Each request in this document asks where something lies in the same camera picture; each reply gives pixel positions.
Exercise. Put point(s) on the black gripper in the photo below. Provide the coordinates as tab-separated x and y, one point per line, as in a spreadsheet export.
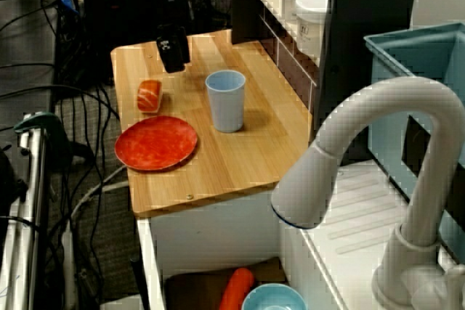
167	12

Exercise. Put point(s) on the salmon sushi toy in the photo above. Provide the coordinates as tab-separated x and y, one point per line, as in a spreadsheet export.
149	96

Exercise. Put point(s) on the light blue plastic cup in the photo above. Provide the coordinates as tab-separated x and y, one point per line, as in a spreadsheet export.
226	106

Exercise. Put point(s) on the black computer case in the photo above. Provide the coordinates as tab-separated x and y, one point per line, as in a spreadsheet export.
109	16

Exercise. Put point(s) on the red round plate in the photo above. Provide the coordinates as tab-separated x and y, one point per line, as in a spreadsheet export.
156	144

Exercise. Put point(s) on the white toy kitchen unit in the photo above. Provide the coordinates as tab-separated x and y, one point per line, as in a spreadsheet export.
218	230

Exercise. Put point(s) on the black equipment piece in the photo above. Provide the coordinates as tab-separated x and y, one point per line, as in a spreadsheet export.
11	183

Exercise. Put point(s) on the teal plastic bin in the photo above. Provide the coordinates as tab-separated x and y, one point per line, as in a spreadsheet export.
399	59

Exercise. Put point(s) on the white toy faucet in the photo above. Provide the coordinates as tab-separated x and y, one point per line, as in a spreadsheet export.
399	96

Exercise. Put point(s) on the orange toy carrot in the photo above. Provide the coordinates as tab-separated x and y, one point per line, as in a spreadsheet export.
236	288

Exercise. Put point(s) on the light blue bowl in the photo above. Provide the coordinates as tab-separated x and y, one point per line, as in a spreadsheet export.
274	299

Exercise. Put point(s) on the silver metal rail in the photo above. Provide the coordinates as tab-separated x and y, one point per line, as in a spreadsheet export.
32	197

